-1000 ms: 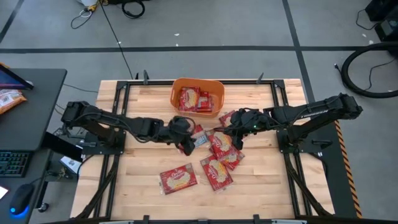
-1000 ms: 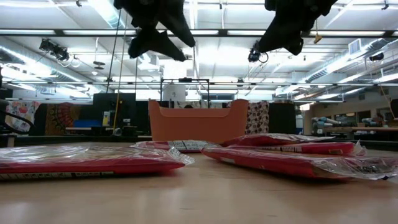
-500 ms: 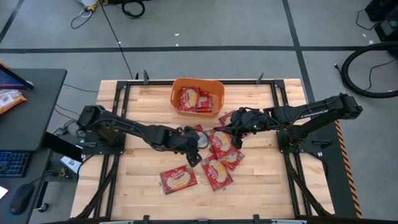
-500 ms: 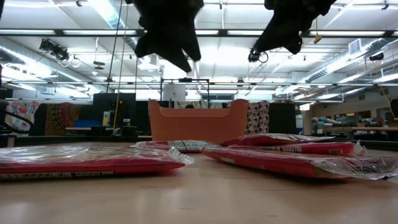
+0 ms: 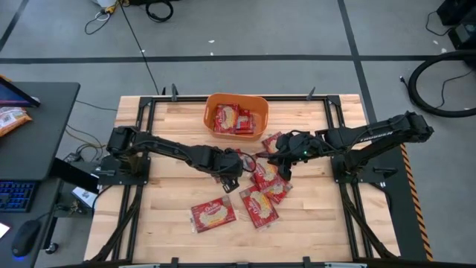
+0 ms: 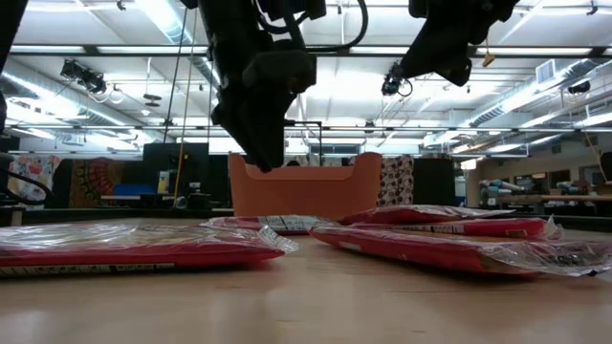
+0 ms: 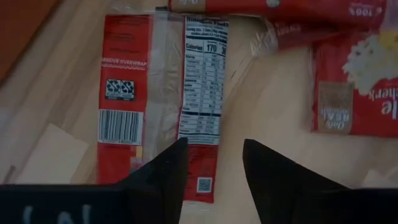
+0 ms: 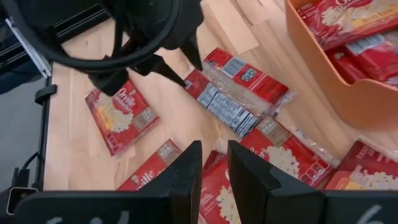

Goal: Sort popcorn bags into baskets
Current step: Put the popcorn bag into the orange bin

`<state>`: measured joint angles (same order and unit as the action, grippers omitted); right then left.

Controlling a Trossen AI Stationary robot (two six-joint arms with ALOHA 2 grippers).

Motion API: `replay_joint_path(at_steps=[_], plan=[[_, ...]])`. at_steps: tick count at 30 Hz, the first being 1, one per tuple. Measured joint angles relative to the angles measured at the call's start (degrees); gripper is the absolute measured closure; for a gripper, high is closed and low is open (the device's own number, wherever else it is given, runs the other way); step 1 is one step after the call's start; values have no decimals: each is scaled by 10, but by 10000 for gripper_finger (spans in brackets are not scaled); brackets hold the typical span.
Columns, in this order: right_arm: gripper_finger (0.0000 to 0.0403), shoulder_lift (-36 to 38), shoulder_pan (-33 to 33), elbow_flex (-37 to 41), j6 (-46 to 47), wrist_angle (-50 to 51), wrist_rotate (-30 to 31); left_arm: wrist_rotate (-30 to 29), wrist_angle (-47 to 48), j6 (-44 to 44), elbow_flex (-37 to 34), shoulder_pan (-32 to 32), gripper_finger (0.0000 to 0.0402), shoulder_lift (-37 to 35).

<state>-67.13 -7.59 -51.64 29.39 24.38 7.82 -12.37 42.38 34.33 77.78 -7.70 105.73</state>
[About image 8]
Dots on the black table clamp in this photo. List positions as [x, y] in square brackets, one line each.
[46, 93]

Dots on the black light-rimmed device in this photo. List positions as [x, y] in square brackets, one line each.
[21, 200]

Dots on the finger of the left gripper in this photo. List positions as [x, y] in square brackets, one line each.
[158, 68]
[194, 53]

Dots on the red Orville popcorn bag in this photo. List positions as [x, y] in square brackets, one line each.
[376, 59]
[342, 21]
[149, 169]
[345, 67]
[217, 193]
[121, 118]
[367, 168]
[248, 77]
[224, 105]
[289, 155]

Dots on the orange plastic basket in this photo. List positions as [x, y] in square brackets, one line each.
[326, 102]

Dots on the white metal strip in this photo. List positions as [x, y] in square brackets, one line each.
[28, 46]

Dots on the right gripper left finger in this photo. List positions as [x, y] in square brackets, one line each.
[183, 186]

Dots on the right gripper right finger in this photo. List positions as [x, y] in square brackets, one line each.
[248, 186]

